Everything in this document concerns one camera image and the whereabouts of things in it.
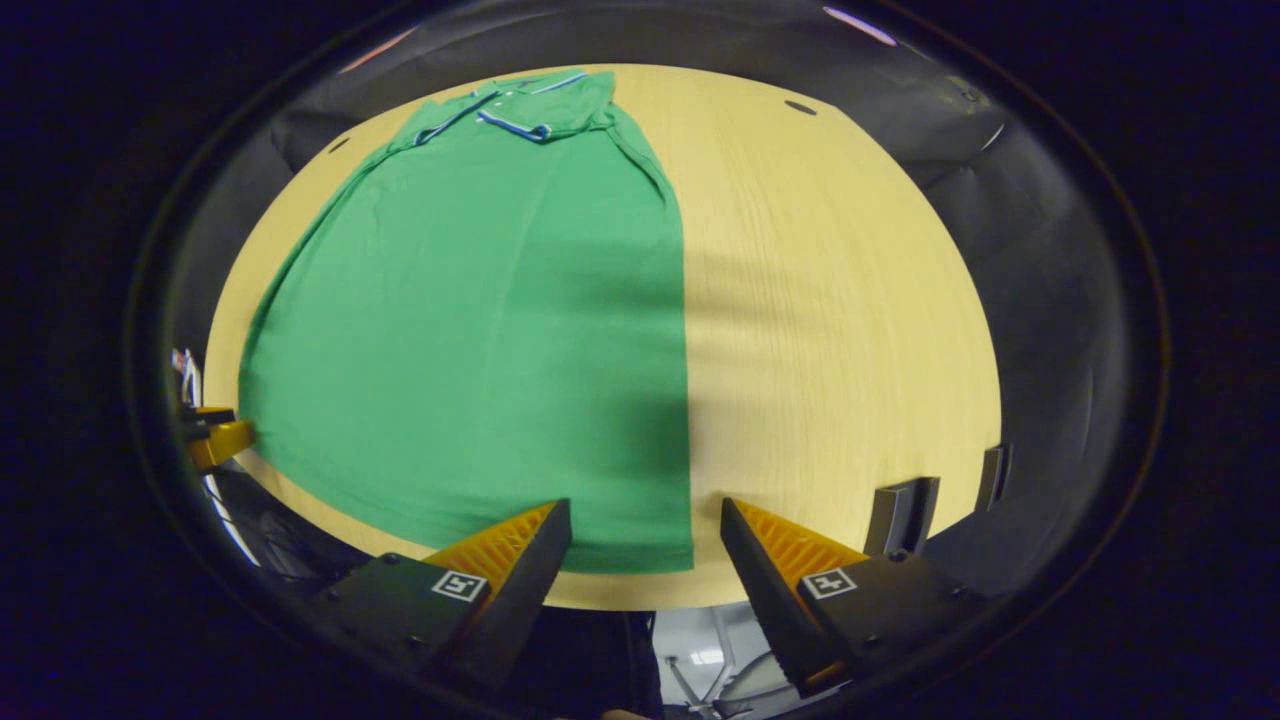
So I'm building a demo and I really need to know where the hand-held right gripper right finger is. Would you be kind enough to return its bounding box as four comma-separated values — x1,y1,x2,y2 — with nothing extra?
720,497,988,700

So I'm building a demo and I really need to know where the grey chair base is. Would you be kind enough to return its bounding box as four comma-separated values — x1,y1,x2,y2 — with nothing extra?
658,610,803,720

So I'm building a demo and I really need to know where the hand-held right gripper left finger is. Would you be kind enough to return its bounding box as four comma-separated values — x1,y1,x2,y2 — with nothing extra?
313,498,574,693

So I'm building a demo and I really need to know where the dark grey curved panel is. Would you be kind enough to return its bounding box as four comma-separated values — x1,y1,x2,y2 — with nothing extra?
864,476,942,559
978,444,1014,514

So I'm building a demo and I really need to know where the green T-shirt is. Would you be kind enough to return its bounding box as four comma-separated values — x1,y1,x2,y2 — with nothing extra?
237,68,697,576

